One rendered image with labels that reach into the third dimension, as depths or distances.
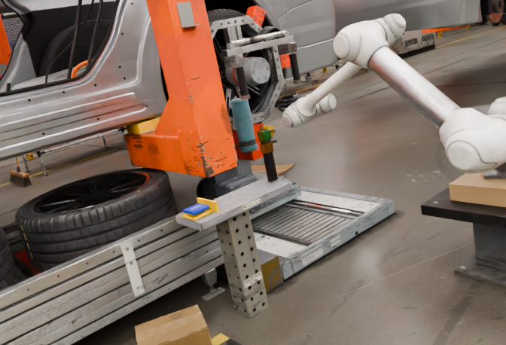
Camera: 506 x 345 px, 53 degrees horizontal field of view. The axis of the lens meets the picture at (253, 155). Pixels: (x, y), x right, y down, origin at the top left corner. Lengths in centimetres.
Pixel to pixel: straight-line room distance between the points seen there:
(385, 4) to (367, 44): 286
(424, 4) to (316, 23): 173
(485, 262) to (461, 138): 57
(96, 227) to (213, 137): 56
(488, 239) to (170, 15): 142
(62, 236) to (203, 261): 56
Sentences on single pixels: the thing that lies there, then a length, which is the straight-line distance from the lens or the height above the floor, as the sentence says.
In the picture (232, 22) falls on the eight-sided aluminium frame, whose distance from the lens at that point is 259.
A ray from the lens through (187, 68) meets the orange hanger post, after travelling 194.
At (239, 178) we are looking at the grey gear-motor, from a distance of 233.
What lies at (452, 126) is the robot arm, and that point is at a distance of 180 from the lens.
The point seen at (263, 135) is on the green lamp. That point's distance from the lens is 195.
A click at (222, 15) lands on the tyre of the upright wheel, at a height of 114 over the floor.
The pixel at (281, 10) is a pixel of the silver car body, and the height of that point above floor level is 112.
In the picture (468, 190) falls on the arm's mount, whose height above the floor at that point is 35.
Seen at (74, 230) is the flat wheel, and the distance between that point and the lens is 206.
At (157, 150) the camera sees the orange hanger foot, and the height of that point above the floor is 62.
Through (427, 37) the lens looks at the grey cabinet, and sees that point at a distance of 1117.
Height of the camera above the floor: 102
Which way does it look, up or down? 13 degrees down
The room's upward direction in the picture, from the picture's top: 12 degrees counter-clockwise
